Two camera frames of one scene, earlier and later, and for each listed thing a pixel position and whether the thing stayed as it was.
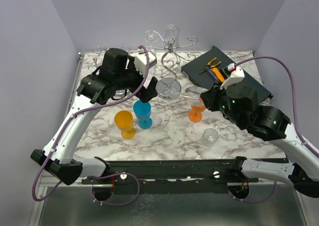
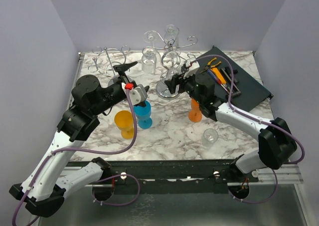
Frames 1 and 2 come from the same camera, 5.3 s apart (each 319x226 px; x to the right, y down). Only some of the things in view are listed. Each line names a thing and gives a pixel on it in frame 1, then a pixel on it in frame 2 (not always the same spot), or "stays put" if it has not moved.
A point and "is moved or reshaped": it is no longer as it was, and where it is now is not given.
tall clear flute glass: x=150 y=36 stays put
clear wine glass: x=171 y=35 stays put
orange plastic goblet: x=195 y=114 stays put
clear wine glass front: x=192 y=94 is moved or reshaped
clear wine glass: x=152 y=55 stays put
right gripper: x=209 y=97 → x=176 y=80
